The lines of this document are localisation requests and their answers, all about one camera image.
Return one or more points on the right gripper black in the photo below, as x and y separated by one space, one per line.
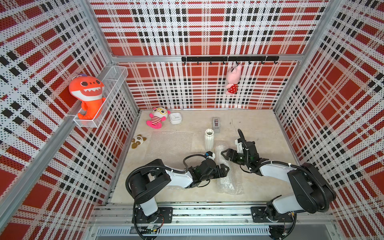
231 157

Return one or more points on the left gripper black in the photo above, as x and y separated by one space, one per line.
223 174

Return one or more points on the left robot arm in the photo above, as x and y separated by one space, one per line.
145 182

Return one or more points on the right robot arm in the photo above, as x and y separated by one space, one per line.
311 192

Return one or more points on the small white ribbed vase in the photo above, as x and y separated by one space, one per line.
209 139

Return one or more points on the white alarm clock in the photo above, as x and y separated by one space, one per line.
175 118

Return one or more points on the pink pig plush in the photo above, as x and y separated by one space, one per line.
233 78

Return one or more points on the pink striped plush doll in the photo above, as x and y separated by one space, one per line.
158 116

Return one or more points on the brown white plush dog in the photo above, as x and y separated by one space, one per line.
137 141

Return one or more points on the orange shark plush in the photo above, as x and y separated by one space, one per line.
89 90

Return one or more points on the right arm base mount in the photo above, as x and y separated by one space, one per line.
261 214

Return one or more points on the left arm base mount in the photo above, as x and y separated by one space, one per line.
162 215

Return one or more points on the black hook rail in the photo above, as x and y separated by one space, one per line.
237 59

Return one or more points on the aluminium front rail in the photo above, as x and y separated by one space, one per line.
209 219

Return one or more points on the clear acrylic wall shelf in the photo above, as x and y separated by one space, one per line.
113 77

